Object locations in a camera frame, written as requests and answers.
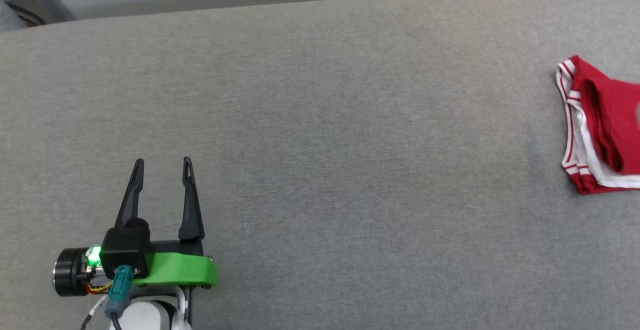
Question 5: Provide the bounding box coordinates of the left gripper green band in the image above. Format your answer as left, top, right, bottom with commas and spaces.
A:
52, 157, 219, 298

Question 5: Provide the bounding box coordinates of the red and white sports jersey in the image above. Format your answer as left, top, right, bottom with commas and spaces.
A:
555, 55, 640, 195

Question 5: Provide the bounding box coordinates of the left gripper cable teal plug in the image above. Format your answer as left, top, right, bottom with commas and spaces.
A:
80, 265, 135, 330

